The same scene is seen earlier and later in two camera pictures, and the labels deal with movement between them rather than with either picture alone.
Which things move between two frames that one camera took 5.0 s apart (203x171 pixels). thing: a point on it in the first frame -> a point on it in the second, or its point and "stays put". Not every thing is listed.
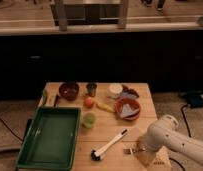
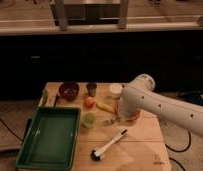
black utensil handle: [56, 97] stays put
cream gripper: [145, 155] -> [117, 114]
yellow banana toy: [105, 106] stays put
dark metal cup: [91, 87] stays put
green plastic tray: [51, 141] stays put
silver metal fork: [130, 151] -> [110, 122]
